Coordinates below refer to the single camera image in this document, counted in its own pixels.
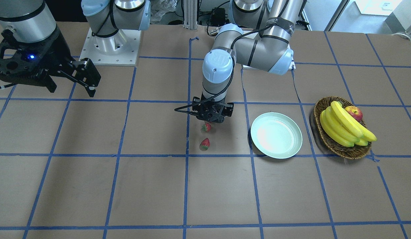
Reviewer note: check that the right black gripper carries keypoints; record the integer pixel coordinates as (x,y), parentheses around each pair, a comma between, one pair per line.
(58,49)

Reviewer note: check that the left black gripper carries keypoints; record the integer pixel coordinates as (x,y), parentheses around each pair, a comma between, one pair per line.
(229,111)

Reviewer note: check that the red strawberry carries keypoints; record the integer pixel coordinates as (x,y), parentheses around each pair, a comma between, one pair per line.
(205,144)
(206,127)

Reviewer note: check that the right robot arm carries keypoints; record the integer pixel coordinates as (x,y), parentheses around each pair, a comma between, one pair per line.
(32,20)

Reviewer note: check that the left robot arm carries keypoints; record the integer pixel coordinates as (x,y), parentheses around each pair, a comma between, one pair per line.
(257,36)

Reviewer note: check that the light green plate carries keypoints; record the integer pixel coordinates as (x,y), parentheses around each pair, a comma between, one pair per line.
(276,135)

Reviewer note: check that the yellow banana bunch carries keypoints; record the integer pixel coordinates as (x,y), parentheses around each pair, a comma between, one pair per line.
(343,128)

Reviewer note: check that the red apple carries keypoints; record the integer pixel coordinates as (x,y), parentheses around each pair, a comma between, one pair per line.
(355,112)

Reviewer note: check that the woven wicker basket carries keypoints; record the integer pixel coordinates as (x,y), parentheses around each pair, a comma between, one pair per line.
(324,142)

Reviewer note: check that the aluminium frame post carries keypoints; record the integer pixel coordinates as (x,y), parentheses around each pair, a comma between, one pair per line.
(190,14)

